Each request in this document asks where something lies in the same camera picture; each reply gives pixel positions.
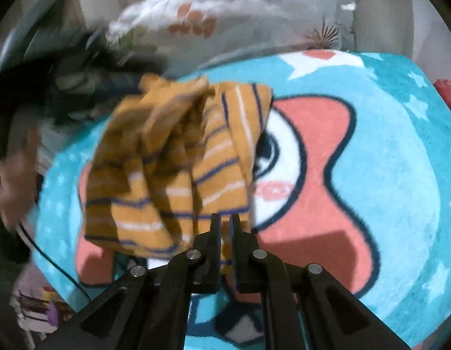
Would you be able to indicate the mustard striped small garment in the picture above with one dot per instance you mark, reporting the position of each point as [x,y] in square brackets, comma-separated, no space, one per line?
[174,167]

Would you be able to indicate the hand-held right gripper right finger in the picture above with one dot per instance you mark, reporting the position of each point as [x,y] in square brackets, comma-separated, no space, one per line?
[235,242]

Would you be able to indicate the white floral pillow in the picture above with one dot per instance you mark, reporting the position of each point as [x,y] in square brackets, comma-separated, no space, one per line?
[247,11]

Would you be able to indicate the colourful printed box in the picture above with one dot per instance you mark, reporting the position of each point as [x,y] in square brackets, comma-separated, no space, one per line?
[39,310]

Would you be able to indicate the blue printed blanket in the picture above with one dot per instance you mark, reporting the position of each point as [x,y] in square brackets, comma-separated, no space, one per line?
[375,175]

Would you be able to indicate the person's left hand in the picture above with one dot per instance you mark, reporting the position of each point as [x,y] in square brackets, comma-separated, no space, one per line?
[15,186]

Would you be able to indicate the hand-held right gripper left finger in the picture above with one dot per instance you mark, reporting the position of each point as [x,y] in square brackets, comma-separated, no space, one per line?
[215,242]

